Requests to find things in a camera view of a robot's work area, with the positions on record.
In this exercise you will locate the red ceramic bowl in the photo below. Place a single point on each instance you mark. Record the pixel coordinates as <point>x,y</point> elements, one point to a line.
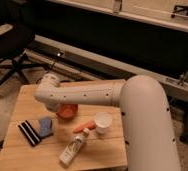
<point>67,111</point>

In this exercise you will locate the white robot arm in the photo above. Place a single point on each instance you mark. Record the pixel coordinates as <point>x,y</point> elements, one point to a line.
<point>146,116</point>

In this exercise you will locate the white paper cup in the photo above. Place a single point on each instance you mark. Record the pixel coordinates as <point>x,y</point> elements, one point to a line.
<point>103,121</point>

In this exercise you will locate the orange carrot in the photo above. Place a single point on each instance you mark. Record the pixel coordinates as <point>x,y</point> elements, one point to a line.
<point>90,125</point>

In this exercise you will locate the wooden table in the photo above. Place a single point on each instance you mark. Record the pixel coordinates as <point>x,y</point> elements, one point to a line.
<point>100,152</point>

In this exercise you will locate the white plastic bottle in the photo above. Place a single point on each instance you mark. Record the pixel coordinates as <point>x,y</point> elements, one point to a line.
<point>73,147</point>

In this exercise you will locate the black white striped eraser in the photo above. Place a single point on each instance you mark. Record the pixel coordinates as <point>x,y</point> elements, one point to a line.
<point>29,132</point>

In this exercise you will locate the black office chair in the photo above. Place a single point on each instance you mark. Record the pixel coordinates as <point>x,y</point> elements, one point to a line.
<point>12,56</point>

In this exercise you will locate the grey metal floor rail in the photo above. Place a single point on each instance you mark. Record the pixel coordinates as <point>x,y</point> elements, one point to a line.
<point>96,66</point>

